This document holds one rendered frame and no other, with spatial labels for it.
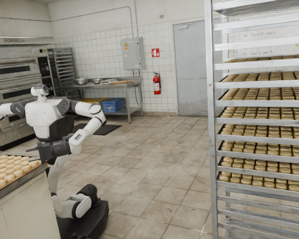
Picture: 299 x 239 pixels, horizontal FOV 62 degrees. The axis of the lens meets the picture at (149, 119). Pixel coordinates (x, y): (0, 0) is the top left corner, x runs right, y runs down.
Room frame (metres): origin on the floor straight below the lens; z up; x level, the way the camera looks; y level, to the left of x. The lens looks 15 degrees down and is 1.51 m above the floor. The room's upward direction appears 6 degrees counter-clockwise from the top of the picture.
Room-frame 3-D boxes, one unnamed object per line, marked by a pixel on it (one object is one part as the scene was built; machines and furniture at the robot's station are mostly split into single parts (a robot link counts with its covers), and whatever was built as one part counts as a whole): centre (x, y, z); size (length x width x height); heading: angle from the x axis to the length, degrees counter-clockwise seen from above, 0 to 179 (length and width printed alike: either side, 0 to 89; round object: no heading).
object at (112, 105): (5.96, 0.84, 0.36); 0.47 x 0.38 x 0.26; 155
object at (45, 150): (1.32, 0.57, 1.03); 0.12 x 0.10 x 0.13; 113
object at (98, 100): (6.16, 1.24, 0.36); 0.47 x 0.38 x 0.26; 153
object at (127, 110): (6.09, 1.11, 0.49); 1.90 x 0.72 x 0.98; 63
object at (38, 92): (1.81, 0.77, 1.30); 0.10 x 0.07 x 0.09; 69
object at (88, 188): (1.89, 0.73, 0.19); 0.64 x 0.52 x 0.33; 159
